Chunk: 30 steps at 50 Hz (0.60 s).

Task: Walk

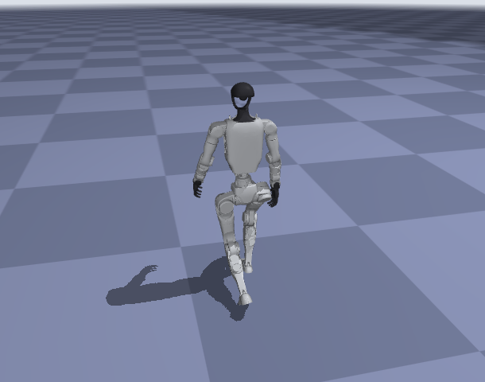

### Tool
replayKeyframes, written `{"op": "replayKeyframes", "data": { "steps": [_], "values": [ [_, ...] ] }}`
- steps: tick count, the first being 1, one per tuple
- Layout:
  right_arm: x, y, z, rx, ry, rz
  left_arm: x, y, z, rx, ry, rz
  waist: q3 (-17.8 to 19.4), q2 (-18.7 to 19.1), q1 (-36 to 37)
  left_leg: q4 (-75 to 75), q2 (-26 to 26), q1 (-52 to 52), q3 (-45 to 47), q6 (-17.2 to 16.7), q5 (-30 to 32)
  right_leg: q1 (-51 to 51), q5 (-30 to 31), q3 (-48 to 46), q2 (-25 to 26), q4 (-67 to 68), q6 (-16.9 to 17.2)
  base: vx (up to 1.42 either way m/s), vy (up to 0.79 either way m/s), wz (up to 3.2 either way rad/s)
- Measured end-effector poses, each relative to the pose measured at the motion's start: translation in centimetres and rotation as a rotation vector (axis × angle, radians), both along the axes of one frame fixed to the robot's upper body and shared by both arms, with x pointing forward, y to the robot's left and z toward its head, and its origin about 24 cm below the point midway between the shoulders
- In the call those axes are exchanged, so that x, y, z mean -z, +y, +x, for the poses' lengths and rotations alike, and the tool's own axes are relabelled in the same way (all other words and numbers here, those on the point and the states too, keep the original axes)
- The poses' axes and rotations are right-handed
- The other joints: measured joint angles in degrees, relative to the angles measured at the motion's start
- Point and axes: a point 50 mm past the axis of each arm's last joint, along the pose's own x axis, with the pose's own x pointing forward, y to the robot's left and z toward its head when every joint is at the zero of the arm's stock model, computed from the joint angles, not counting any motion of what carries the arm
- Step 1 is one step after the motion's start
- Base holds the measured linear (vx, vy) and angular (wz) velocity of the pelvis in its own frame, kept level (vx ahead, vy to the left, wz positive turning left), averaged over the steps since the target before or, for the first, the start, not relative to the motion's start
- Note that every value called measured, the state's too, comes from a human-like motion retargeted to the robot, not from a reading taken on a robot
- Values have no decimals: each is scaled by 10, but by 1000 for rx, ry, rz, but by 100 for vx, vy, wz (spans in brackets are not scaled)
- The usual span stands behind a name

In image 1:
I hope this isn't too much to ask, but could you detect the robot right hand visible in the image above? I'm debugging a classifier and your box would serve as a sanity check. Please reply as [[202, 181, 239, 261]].
[[267, 182, 280, 208]]

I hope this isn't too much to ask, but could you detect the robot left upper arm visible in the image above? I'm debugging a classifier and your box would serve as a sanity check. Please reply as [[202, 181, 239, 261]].
[[200, 121, 227, 166]]

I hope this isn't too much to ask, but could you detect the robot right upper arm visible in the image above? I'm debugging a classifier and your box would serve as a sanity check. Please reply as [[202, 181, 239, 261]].
[[262, 119, 280, 164]]

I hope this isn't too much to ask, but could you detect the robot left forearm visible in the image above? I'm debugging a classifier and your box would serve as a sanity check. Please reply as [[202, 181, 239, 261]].
[[193, 153, 209, 184]]

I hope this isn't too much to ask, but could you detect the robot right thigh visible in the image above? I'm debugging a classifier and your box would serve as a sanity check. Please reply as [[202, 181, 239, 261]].
[[242, 181, 272, 226]]

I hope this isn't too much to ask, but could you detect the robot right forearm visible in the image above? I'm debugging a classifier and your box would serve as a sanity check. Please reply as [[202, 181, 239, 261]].
[[269, 156, 281, 187]]

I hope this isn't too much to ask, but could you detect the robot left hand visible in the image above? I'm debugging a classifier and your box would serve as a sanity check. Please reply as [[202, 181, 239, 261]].
[[193, 178, 202, 197]]

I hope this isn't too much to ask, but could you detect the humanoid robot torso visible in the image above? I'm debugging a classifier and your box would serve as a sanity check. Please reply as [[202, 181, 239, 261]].
[[223, 114, 264, 205]]

